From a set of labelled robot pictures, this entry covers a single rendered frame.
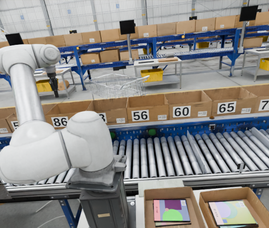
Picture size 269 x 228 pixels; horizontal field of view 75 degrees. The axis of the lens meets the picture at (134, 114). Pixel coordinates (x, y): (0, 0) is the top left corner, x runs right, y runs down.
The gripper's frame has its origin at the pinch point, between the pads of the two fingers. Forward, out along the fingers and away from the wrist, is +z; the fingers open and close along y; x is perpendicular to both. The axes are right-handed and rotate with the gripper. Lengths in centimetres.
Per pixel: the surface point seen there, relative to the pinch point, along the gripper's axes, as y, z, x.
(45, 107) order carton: 21.6, 24.0, 27.7
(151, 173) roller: -58, 41, -87
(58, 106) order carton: 21.7, 23.7, 12.2
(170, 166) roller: -52, 40, -101
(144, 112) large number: -5, 18, -82
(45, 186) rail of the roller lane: -65, 48, -9
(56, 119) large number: -7.0, 23.8, 2.4
